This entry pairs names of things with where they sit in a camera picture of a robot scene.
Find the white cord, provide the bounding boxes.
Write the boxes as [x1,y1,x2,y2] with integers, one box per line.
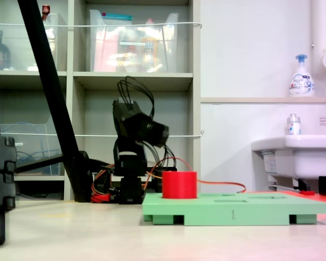
[0,130,204,138]
[0,22,203,28]

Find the notched black stack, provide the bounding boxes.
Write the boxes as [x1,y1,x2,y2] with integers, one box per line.
[0,0,17,247]

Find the green shape-hole board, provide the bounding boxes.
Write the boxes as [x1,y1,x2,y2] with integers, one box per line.
[142,192,326,226]

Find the white sink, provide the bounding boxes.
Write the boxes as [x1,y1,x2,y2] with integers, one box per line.
[251,134,326,180]

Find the black gripper wire loop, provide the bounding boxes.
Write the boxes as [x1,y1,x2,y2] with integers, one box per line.
[146,143,178,177]

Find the black tripod brace bar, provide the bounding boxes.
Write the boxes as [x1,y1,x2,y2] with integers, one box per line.
[15,154,65,174]

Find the long orange wire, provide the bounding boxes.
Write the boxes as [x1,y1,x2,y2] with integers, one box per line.
[145,157,247,194]

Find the orange label bottle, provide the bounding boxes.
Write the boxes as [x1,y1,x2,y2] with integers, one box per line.
[141,18,160,73]

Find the clear plastic storage bin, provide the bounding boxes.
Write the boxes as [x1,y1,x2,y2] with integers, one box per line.
[89,9,179,73]

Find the dark glass bottle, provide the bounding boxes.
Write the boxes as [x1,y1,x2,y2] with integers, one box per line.
[0,29,11,71]

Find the clear bin with blue cable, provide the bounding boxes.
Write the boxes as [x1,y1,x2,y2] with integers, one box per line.
[0,123,65,175]

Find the grey shelf unit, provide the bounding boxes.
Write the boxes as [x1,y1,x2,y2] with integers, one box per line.
[0,0,202,202]

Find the black arm wire bundle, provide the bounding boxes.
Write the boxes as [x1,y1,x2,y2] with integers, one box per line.
[117,76,155,120]

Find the red cylinder block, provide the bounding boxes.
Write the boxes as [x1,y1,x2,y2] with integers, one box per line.
[162,170,198,200]

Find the small clear sanitizer bottle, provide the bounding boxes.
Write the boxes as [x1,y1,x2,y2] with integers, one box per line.
[286,113,302,136]

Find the red table clamp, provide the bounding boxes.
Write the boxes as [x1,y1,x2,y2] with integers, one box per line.
[91,190,111,203]

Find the black tripod leg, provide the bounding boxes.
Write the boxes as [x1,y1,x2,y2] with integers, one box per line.
[17,0,95,203]

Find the white pump soap bottle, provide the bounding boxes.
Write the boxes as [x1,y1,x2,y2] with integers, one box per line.
[289,54,315,97]

